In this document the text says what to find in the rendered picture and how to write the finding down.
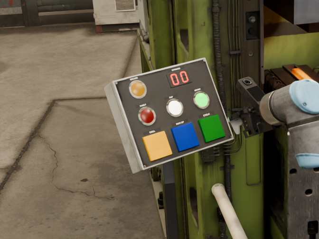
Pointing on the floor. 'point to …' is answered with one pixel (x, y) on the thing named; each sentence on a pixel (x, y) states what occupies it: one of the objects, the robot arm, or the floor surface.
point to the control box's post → (170, 199)
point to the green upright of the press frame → (200, 42)
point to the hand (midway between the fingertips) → (230, 117)
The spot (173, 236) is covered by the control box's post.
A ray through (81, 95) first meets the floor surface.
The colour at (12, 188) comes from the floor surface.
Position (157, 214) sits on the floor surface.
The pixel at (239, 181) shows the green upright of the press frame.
